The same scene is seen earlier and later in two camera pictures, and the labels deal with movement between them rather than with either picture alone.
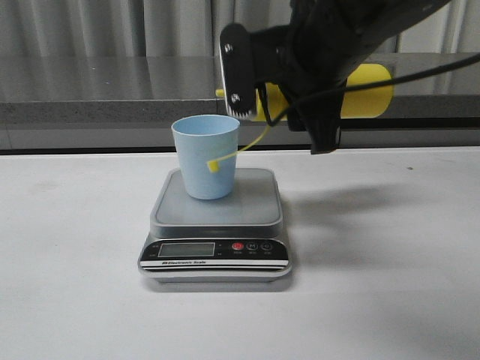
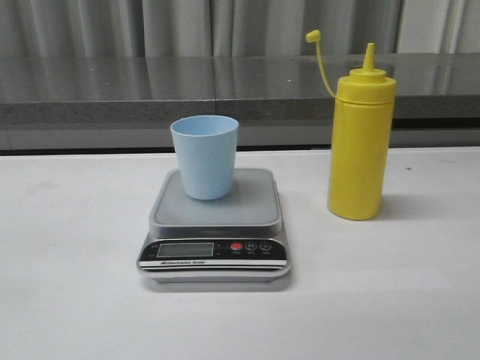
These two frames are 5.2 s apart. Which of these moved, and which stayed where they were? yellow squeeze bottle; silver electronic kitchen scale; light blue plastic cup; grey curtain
Moved: yellow squeeze bottle
Stayed: light blue plastic cup; silver electronic kitchen scale; grey curtain
